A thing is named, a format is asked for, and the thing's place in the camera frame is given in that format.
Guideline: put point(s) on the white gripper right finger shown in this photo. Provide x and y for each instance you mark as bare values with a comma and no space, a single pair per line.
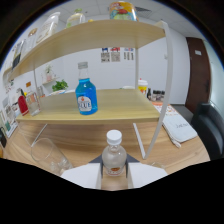
146,172

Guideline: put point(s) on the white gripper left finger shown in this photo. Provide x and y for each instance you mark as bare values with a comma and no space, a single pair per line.
83,175

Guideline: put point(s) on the clear bottle with red label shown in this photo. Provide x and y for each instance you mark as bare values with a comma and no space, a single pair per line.
114,156

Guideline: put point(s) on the clear drinking glass with ice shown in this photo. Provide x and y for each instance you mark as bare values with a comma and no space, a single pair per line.
50,156

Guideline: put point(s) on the yellow cup with white lid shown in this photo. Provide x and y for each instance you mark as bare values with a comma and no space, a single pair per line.
143,87

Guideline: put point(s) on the white zip pouch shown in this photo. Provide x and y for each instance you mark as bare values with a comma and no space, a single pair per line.
180,128

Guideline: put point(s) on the orange printed booklet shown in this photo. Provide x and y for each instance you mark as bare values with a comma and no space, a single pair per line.
163,108

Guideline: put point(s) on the black chair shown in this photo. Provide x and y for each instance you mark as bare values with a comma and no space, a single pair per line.
210,130

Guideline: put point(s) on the blue liquid bottle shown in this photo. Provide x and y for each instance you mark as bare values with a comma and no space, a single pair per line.
86,98

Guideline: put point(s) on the clear bottle with orange cap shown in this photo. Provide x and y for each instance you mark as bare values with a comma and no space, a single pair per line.
33,104

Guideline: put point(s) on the small red liquid bottle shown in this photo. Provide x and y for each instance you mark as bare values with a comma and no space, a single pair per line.
23,105

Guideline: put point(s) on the brown door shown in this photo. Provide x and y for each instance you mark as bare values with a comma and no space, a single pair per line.
198,73

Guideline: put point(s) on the glass jar with wooden lid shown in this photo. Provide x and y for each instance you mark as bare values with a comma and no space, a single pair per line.
31,41

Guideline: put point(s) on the clear bottle with green cap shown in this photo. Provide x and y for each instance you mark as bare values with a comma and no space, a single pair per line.
76,19

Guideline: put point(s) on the white frame wooden shelf rack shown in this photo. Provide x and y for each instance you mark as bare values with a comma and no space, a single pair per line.
100,33

